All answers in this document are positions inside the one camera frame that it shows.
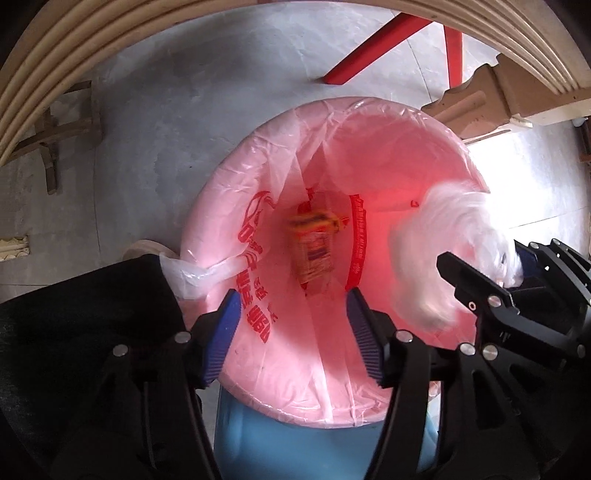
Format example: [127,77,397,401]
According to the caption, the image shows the person's black trousers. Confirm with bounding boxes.
[0,251,185,462]

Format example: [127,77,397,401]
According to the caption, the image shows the orange snack packet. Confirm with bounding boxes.
[287,210,347,288]

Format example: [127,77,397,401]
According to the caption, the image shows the blue trash bin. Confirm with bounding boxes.
[215,383,439,480]

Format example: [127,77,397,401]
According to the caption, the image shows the beige scalloped furniture piece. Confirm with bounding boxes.
[0,235,31,264]

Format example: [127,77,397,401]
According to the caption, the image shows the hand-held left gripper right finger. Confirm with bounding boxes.
[345,287,541,480]

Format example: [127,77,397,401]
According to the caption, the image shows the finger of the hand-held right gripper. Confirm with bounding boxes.
[436,250,591,371]
[514,238,591,304]

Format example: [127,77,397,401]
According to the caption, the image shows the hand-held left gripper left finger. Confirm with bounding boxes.
[51,290,242,480]

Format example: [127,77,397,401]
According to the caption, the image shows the person's beige shoe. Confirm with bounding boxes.
[124,239,178,265]

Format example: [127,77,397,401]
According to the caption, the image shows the white tissue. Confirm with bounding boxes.
[390,182,525,330]

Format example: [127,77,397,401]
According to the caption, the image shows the red stool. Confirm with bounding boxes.
[323,11,465,88]

